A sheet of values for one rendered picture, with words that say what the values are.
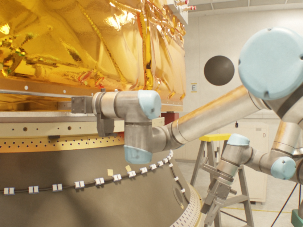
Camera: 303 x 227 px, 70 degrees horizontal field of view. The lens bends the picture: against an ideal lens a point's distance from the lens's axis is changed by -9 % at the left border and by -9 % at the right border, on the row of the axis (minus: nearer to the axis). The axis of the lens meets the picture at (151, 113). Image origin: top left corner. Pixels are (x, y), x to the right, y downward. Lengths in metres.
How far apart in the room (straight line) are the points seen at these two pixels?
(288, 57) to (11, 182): 0.86
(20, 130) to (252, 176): 4.15
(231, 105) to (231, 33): 8.32
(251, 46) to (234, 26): 8.53
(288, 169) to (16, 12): 0.90
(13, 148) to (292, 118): 0.86
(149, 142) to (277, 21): 8.63
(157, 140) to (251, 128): 3.86
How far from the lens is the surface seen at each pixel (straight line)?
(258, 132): 4.46
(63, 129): 0.90
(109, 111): 0.64
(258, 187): 4.65
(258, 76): 0.38
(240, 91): 0.57
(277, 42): 0.39
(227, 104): 0.58
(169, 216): 1.15
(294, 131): 0.85
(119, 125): 1.01
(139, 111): 0.59
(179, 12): 2.04
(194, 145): 8.05
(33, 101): 0.72
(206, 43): 8.84
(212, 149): 2.22
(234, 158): 0.87
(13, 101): 0.67
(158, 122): 1.31
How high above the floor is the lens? 1.75
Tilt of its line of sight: 1 degrees down
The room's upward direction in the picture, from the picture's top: straight up
